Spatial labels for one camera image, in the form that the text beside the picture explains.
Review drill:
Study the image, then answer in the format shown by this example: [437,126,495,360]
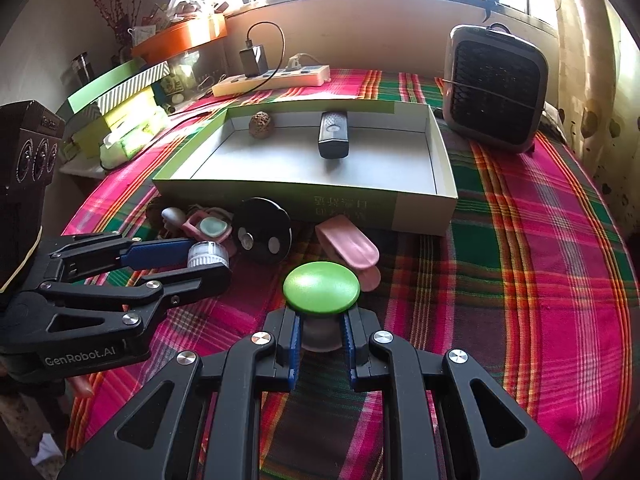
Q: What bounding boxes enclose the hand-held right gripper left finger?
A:
[57,307,303,480]

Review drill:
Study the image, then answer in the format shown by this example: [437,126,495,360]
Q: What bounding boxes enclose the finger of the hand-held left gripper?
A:
[35,232,197,283]
[10,261,234,342]

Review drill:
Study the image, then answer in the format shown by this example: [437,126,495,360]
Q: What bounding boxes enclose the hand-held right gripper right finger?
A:
[340,307,583,480]

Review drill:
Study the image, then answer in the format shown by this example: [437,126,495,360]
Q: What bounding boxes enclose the white egg-shaped object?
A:
[161,206,188,236]

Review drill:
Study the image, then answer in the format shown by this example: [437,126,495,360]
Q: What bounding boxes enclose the white ribbed bottle cap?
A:
[187,241,230,270]

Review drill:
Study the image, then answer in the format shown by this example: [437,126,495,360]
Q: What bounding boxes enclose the green suction cup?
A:
[282,261,361,353]

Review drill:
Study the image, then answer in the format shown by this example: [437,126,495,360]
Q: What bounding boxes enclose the pink plastic clip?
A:
[314,214,382,293]

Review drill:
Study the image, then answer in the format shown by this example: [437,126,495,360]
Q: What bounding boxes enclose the black round disc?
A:
[235,197,293,263]

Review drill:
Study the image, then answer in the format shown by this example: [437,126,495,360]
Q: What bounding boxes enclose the green cardboard box tray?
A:
[151,100,459,237]

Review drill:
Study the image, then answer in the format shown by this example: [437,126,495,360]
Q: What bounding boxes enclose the person's left hand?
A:
[69,376,96,399]

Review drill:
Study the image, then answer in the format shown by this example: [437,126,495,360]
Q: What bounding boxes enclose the pink and teal small case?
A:
[181,208,236,256]

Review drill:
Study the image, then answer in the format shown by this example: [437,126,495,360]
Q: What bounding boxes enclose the green tissue pack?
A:
[98,120,168,171]

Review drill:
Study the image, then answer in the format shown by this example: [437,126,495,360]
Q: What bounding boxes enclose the green box lid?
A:
[66,57,148,113]

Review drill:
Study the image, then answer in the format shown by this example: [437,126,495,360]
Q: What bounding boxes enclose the steel thermos cup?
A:
[70,51,96,86]

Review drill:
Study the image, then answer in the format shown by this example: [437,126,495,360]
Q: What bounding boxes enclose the yellow-green box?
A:
[72,87,168,158]

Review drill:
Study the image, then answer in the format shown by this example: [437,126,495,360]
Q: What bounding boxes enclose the dried flower branches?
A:
[82,0,151,46]

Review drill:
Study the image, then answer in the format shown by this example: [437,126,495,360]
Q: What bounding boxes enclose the brown walnut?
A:
[249,111,275,138]

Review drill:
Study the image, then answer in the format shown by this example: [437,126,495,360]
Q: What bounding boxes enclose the patterned clothing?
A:
[0,392,68,466]

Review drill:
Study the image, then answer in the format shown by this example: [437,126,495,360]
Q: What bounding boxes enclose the plaid blanket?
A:
[62,67,640,480]

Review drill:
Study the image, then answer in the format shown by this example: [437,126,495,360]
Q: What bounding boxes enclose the clear glass tank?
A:
[167,47,228,96]

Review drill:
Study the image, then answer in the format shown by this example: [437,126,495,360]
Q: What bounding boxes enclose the black rectangular device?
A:
[317,111,348,160]

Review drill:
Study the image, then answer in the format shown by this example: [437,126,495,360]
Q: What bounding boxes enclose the cream power strip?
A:
[211,64,332,98]

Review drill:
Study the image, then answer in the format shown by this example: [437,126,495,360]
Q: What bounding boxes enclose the black charger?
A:
[240,45,268,78]

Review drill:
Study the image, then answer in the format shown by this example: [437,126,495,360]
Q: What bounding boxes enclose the white plug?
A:
[286,52,321,71]

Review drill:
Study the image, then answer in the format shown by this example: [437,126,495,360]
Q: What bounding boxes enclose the grey fan heater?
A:
[442,24,549,155]

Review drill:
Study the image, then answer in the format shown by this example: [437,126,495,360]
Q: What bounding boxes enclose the beige patterned curtain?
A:
[552,0,640,201]

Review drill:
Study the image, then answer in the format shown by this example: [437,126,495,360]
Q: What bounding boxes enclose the black charger cable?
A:
[245,21,286,93]

